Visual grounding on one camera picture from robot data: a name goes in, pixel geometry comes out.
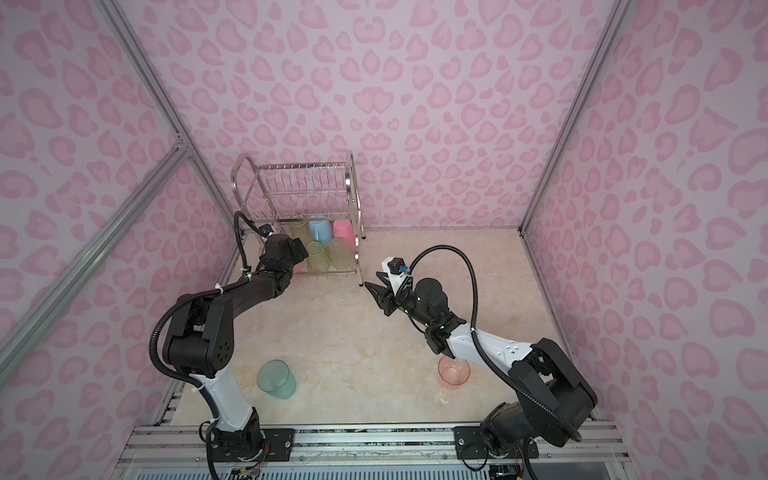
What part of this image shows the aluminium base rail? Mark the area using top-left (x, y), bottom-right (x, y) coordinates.
top-left (110, 419), bottom-right (637, 480)

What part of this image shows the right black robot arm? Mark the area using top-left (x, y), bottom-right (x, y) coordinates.
top-left (363, 272), bottom-right (598, 458)

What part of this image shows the left aluminium frame beam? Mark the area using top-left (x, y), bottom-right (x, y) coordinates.
top-left (1, 141), bottom-right (188, 385)

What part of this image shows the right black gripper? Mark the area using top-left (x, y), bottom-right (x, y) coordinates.
top-left (364, 273), bottom-right (435, 329)

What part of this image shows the clear peach plastic cup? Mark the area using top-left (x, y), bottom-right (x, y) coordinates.
top-left (437, 356), bottom-right (471, 388)

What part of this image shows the teal plastic cup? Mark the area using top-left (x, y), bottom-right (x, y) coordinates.
top-left (257, 359), bottom-right (297, 400)

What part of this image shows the green plastic cup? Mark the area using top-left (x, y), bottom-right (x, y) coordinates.
top-left (288, 218), bottom-right (313, 245)
top-left (306, 240), bottom-right (331, 273)

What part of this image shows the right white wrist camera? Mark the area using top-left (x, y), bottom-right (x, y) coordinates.
top-left (381, 257), bottom-right (413, 296)

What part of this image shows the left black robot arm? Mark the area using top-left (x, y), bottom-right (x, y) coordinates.
top-left (148, 233), bottom-right (308, 461)

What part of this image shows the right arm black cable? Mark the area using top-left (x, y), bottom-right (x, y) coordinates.
top-left (404, 244), bottom-right (583, 442)

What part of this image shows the chrome wire dish rack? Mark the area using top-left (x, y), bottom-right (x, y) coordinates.
top-left (230, 151), bottom-right (365, 283)

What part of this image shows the yellow-green plastic cup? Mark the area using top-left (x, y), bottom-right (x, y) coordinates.
top-left (327, 238), bottom-right (354, 271)

